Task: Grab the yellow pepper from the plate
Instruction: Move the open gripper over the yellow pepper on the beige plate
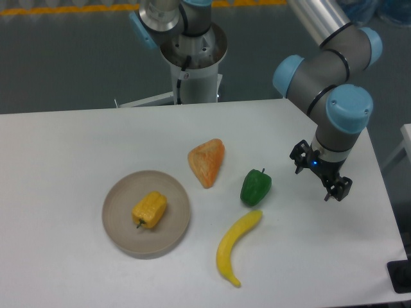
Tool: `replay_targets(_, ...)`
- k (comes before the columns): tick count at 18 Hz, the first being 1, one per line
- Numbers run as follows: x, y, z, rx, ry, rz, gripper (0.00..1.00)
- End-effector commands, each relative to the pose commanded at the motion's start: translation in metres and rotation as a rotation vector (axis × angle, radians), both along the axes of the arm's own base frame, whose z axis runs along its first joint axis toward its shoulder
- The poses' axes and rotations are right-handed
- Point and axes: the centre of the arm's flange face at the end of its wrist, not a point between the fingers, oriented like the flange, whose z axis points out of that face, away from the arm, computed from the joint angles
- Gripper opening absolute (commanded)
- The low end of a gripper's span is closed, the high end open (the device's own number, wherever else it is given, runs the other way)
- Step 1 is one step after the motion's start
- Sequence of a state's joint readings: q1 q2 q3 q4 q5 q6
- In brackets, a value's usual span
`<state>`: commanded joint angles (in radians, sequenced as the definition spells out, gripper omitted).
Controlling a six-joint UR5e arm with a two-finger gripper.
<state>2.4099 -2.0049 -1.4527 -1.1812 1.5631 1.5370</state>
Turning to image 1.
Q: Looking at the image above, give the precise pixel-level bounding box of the black base cable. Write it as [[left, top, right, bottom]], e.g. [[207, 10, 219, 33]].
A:
[[175, 55, 193, 105]]

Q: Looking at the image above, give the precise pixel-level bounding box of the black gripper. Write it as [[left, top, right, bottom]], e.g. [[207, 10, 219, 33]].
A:
[[290, 140, 353, 201]]

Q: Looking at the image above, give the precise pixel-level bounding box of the green toy pepper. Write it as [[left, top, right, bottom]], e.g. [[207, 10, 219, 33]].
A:
[[240, 168, 272, 207]]

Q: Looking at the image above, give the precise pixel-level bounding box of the yellow toy pepper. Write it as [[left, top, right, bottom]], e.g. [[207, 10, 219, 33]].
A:
[[131, 191, 168, 229]]

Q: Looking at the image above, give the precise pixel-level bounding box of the orange toy bread wedge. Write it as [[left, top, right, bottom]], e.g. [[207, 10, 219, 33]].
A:
[[188, 139, 225, 189]]

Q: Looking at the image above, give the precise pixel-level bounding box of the black device at table edge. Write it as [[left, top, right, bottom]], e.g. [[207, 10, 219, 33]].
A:
[[387, 259, 411, 294]]

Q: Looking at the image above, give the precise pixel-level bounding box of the white furniture at right edge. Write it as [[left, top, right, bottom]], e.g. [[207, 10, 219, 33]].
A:
[[381, 123, 410, 175]]

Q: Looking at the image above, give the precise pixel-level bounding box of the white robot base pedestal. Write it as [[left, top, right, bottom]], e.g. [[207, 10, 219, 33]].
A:
[[117, 23, 228, 108]]

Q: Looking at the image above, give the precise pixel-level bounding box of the yellow toy banana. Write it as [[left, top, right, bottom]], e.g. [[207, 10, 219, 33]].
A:
[[216, 210, 263, 287]]

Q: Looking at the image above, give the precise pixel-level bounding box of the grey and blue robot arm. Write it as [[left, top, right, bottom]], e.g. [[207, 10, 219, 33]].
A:
[[129, 1, 382, 201]]

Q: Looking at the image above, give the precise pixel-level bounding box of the beige round plate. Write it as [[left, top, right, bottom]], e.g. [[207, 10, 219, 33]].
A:
[[101, 170, 191, 259]]

